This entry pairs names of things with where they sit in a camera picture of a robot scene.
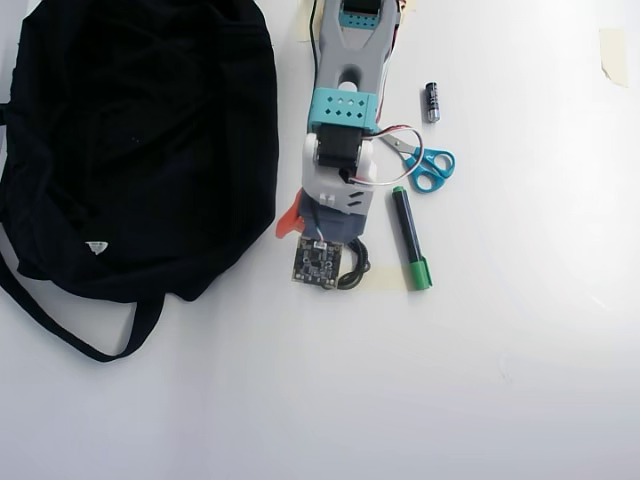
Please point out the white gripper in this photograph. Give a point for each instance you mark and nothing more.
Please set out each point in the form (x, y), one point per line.
(344, 226)

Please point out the black fabric bag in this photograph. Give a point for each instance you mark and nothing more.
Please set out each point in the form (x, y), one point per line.
(125, 150)

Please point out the beige masking tape strip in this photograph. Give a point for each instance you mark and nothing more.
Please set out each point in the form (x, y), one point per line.
(305, 20)
(615, 55)
(409, 5)
(385, 279)

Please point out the black marker with green cap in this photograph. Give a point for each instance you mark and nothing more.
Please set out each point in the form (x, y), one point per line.
(407, 230)

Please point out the black AA battery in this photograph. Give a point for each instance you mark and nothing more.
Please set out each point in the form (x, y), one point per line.
(433, 102)

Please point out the square camera circuit board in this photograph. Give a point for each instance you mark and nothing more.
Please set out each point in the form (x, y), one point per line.
(317, 262)

